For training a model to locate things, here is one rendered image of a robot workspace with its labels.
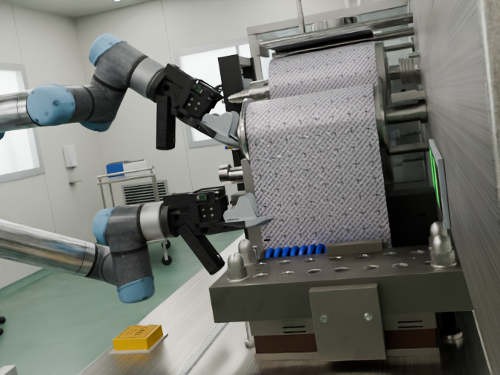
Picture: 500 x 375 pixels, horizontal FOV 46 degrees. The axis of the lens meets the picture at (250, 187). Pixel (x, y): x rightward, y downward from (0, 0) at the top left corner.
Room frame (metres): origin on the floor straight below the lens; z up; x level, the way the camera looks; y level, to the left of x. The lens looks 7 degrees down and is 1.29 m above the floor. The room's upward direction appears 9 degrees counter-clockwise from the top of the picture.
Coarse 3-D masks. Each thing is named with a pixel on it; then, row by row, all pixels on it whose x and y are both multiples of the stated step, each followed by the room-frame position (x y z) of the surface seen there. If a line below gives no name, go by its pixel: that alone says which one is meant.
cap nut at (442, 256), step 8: (440, 240) 0.83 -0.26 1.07; (448, 240) 0.83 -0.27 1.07; (432, 248) 0.84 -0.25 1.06; (440, 248) 0.83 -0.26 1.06; (448, 248) 0.83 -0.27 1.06; (432, 256) 0.84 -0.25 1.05; (440, 256) 0.82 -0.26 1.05; (448, 256) 0.82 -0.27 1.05; (432, 264) 0.84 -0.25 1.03; (440, 264) 0.83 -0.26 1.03; (448, 264) 0.82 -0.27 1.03
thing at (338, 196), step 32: (288, 160) 1.06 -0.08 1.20; (320, 160) 1.05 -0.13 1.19; (352, 160) 1.03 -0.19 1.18; (256, 192) 1.08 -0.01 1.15; (288, 192) 1.07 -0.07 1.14; (320, 192) 1.05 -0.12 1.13; (352, 192) 1.03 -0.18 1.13; (384, 192) 1.02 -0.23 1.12; (288, 224) 1.07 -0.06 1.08; (320, 224) 1.05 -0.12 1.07; (352, 224) 1.03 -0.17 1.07; (384, 224) 1.02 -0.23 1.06
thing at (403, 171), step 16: (368, 16) 2.02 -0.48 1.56; (384, 16) 2.01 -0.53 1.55; (272, 32) 2.12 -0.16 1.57; (288, 32) 2.10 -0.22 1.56; (400, 80) 2.00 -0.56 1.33; (400, 128) 2.01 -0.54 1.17; (416, 128) 1.99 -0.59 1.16; (400, 144) 2.01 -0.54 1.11; (400, 160) 2.01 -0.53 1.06; (416, 160) 1.99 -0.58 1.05; (400, 176) 2.01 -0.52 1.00; (416, 176) 2.00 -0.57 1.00
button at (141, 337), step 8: (128, 328) 1.08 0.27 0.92; (136, 328) 1.08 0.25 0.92; (144, 328) 1.07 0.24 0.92; (152, 328) 1.06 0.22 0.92; (160, 328) 1.07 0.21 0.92; (120, 336) 1.04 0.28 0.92; (128, 336) 1.04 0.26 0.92; (136, 336) 1.03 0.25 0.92; (144, 336) 1.02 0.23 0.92; (152, 336) 1.04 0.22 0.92; (160, 336) 1.07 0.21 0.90; (120, 344) 1.03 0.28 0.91; (128, 344) 1.02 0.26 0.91; (136, 344) 1.02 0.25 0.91; (144, 344) 1.02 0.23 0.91; (152, 344) 1.03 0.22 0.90
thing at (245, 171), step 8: (232, 168) 1.19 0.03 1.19; (240, 168) 1.18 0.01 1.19; (248, 168) 1.16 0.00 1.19; (232, 176) 1.18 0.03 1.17; (240, 176) 1.17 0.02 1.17; (248, 176) 1.16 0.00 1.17; (232, 184) 1.19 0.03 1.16; (248, 184) 1.16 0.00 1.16; (240, 192) 1.19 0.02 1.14; (248, 192) 1.16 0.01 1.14; (232, 200) 1.17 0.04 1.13; (248, 232) 1.17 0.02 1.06; (256, 232) 1.17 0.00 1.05; (256, 240) 1.17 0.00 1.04
